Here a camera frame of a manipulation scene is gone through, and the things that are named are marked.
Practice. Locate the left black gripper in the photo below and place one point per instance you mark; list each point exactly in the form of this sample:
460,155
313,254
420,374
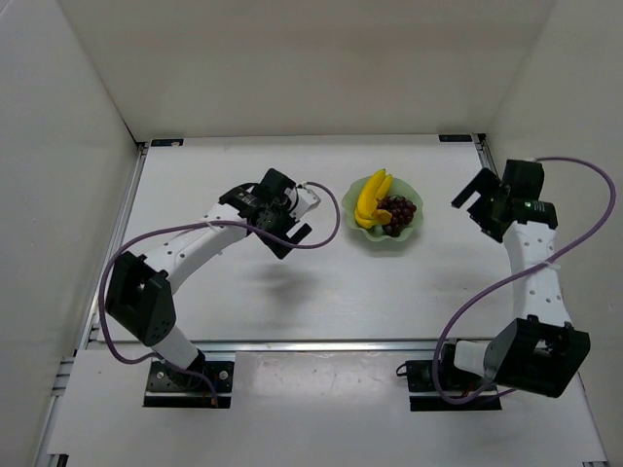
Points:
273,238

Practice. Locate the yellow fake banana bunch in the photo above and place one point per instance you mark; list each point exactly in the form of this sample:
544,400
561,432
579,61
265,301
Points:
366,213

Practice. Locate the left blue corner label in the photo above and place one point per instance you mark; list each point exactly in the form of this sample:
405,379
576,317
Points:
167,142

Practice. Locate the dark red fake grapes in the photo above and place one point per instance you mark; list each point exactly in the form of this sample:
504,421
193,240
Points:
402,212

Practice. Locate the front aluminium table rail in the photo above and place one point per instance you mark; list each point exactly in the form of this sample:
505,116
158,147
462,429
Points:
400,345

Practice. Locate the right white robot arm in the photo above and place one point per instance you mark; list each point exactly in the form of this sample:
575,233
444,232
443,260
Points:
539,351

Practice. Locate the blue corner label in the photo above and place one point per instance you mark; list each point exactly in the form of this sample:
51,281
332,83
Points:
455,138
167,142

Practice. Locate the left aluminium table rail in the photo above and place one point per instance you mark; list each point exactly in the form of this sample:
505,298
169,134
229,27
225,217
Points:
90,320

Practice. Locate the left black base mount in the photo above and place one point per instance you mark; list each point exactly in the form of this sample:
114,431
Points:
167,389

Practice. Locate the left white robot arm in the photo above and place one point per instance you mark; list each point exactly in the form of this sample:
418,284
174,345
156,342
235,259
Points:
141,289

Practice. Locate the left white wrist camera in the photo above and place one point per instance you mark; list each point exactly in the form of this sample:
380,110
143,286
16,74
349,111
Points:
302,199

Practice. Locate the right blue corner label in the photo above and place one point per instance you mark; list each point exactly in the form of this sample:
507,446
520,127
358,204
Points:
455,138

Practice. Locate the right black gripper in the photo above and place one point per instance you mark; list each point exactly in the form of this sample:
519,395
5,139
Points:
485,208

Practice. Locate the green glass fruit bowl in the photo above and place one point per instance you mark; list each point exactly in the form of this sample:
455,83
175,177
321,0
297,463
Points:
398,188

